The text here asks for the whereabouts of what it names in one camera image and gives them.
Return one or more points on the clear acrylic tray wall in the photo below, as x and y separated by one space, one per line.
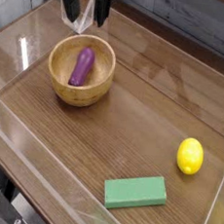
60 156

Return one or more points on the black metal bracket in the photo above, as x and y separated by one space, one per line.
8 214

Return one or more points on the brown wooden bowl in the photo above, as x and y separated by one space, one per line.
62 61

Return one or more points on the green rectangular block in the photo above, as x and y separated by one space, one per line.
135 192

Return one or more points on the purple toy eggplant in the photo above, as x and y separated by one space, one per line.
84 64

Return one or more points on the clear acrylic corner bracket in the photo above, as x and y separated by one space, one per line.
84 20

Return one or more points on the yellow toy lemon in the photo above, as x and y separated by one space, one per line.
190 155

